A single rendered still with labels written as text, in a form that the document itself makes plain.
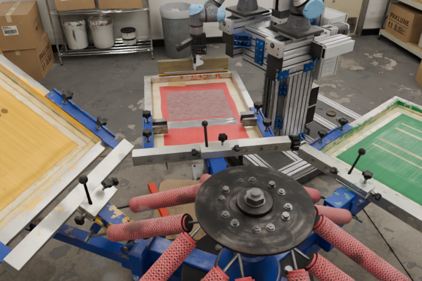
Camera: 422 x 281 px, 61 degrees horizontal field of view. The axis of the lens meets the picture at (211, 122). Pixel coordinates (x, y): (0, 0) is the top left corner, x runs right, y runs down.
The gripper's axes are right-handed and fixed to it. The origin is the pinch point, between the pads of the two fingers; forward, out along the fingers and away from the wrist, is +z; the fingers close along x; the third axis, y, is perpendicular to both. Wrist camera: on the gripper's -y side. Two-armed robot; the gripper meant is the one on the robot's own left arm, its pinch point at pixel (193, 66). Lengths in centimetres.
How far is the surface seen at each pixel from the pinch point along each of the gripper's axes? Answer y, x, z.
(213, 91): 10.8, -5.5, 14.0
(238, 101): 22.7, -20.2, 14.1
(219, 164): 0, -83, 5
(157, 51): -18, 301, 110
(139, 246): -31, -118, 5
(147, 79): -27.1, 8.4, 10.5
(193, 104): -2.6, -19.2, 14.0
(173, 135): -16, -48, 14
